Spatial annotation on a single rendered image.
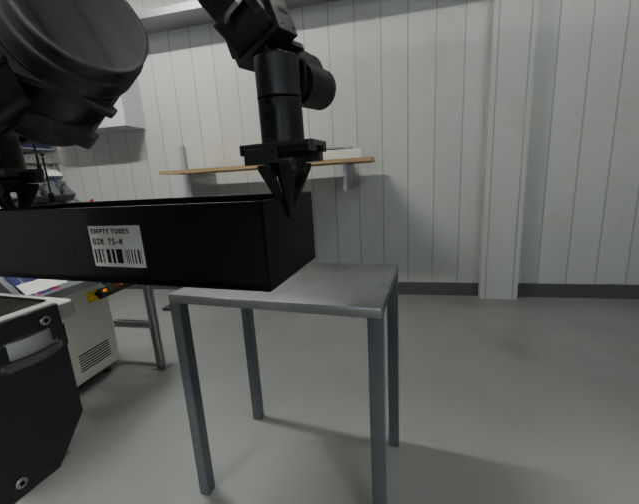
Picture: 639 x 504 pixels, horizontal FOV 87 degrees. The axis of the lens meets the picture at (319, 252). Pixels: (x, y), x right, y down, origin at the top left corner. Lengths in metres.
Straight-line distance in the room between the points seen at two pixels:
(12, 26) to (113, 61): 0.05
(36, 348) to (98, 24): 0.27
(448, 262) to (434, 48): 1.80
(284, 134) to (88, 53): 0.24
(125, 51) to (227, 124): 3.32
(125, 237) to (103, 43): 0.31
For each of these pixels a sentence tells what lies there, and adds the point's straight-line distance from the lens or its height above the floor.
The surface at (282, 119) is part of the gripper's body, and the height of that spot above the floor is 1.22.
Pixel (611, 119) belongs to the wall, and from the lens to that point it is 3.58.
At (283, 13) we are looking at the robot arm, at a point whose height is 1.34.
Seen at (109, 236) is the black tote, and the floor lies 1.08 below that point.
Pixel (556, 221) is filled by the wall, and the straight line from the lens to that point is 3.47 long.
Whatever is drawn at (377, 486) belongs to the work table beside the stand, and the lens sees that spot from 1.25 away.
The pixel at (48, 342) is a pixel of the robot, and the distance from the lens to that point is 0.41.
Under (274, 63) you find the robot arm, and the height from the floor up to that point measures 1.28.
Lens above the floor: 1.15
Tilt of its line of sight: 13 degrees down
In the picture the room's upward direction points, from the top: 3 degrees counter-clockwise
